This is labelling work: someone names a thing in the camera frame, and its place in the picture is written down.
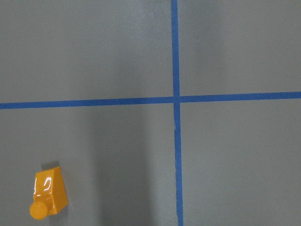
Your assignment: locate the orange trapezoid block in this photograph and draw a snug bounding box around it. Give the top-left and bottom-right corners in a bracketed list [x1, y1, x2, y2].
[29, 166, 68, 220]

